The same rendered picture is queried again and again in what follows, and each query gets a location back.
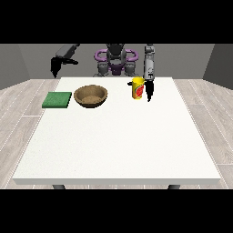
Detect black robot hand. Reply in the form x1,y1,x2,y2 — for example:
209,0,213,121
127,78,155,103
50,56,79,79

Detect yellow cup with melon print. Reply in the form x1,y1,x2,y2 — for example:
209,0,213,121
131,76,146,101

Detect green square pad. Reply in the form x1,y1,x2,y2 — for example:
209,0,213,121
41,91,73,109

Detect brown wooden bowl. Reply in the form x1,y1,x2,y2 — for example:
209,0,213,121
73,85,109,109

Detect grey robot trunk purple rings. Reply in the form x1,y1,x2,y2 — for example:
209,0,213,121
93,44,140,78

